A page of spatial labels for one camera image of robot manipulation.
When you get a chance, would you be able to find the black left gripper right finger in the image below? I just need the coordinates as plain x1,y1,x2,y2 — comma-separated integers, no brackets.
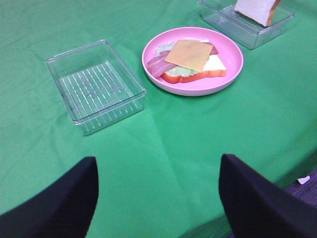
218,154,317,238

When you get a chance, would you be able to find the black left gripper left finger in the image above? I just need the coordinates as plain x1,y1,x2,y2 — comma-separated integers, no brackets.
0,157,99,238

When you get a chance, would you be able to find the toast bread slice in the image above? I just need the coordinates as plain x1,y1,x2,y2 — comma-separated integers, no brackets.
159,51,226,84
234,0,281,27

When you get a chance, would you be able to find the green lettuce leaf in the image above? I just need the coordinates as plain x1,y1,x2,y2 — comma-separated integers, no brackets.
155,41,199,77

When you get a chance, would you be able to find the yellow cheese slice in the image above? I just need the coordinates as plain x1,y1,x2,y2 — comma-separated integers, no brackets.
164,40,213,72

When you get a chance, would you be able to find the green tablecloth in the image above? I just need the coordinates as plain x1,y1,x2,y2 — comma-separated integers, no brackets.
0,0,317,238

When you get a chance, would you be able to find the clear left plastic container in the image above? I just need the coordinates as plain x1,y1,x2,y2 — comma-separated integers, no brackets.
46,40,146,136

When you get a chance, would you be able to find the clear plastic container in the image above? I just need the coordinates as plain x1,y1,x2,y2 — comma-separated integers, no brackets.
198,0,295,50
46,40,146,136

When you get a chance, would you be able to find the pink round plate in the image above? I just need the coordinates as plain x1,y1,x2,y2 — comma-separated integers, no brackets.
142,27,244,96

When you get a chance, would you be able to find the clear right plastic container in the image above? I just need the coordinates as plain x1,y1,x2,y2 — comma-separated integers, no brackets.
198,0,295,50

